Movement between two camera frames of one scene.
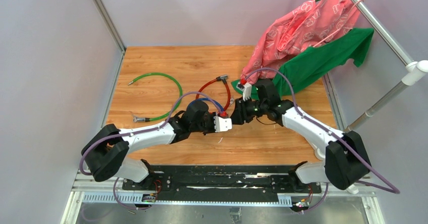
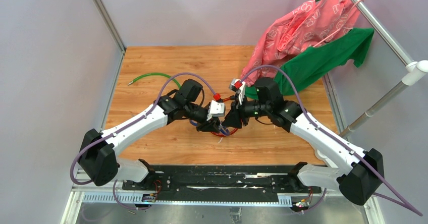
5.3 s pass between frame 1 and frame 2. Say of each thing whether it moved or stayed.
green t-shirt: stayed
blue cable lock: moved
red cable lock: moved
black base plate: stayed
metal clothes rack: stayed
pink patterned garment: stayed
